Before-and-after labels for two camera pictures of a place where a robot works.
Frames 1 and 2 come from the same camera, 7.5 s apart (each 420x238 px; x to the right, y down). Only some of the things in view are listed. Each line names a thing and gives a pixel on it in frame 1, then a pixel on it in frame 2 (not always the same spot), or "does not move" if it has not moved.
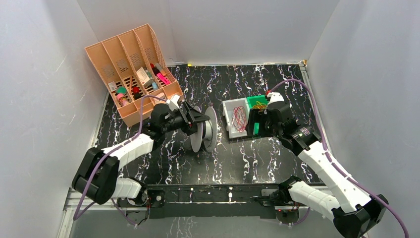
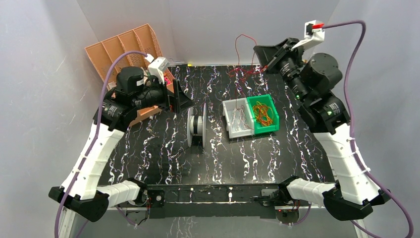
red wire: (239, 120) → (240, 74)
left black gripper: (188, 119) → (174, 97)
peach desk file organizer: (132, 65) does not move
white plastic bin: (236, 113) does not move
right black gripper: (256, 116) → (267, 54)
